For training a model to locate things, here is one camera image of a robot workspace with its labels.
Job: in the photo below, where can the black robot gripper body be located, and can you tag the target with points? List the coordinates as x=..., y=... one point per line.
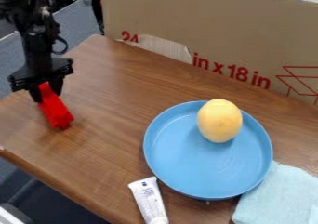
x=42, y=67

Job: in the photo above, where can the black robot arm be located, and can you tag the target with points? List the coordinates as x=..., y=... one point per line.
x=33, y=18

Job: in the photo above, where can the brown cardboard box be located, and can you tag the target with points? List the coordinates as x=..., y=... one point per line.
x=258, y=41

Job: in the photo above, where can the light blue towel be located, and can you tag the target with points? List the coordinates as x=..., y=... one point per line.
x=284, y=200

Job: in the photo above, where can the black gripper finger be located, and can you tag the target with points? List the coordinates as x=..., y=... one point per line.
x=57, y=85
x=35, y=93

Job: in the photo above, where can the red plastic block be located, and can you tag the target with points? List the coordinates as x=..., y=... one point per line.
x=54, y=109

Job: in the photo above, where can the white cream tube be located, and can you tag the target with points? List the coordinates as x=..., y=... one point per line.
x=148, y=196

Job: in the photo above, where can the blue round plate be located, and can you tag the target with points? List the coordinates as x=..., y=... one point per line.
x=206, y=170

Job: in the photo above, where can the yellow lemon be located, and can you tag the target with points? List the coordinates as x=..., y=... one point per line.
x=220, y=120

